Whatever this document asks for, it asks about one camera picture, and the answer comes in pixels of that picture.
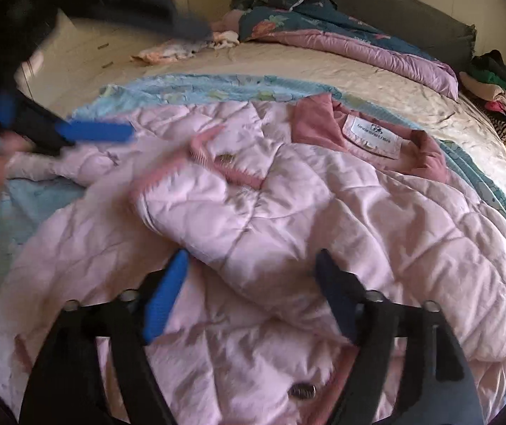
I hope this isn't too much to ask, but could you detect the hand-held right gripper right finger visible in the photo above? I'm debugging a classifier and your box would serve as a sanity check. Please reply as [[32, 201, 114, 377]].
[[315, 249, 486, 425]]

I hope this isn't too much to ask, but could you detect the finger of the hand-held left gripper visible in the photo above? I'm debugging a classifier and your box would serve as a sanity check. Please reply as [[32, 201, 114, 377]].
[[69, 0, 215, 41], [0, 91, 135, 157]]

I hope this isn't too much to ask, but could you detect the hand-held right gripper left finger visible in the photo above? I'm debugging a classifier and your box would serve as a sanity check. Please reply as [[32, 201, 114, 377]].
[[18, 249, 190, 425]]

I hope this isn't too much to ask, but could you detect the pink quilted jacket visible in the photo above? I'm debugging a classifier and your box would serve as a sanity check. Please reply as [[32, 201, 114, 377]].
[[0, 93, 506, 425]]

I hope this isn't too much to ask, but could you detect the pile of clothes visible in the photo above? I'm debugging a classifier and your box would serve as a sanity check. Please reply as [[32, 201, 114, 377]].
[[459, 49, 506, 173]]

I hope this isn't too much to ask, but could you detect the small pale patterned cloth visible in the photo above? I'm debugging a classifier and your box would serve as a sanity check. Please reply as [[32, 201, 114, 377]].
[[131, 30, 240, 63]]

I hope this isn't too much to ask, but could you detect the light blue cartoon blanket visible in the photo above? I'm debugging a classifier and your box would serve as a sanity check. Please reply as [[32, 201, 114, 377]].
[[0, 73, 506, 408]]

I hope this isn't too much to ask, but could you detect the cream wardrobe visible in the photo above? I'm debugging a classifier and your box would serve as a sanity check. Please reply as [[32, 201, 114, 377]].
[[14, 0, 234, 107]]

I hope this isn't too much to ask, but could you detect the floral blue and purple quilt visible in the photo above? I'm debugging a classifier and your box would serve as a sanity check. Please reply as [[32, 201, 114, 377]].
[[224, 0, 459, 100]]

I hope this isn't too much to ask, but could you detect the grey headboard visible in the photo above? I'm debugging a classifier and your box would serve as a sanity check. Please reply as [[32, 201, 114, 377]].
[[231, 0, 477, 72]]

